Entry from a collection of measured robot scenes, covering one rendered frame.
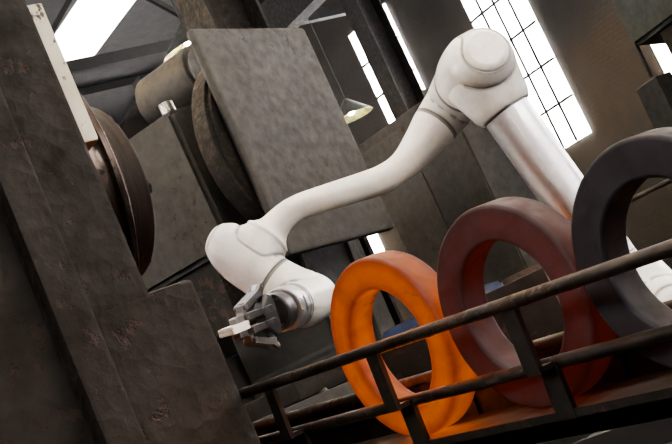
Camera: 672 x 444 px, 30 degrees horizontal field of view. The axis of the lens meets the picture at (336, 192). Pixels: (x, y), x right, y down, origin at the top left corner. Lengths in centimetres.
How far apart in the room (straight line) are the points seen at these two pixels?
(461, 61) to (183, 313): 117
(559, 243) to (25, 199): 60
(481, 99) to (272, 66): 342
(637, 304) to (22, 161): 69
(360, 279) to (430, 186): 578
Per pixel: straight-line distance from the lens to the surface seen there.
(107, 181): 174
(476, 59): 244
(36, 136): 144
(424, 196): 706
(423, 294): 118
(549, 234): 104
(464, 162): 680
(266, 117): 561
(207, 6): 653
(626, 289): 102
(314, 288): 249
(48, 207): 138
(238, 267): 253
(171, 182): 566
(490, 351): 115
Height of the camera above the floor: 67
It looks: 9 degrees up
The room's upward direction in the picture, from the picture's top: 24 degrees counter-clockwise
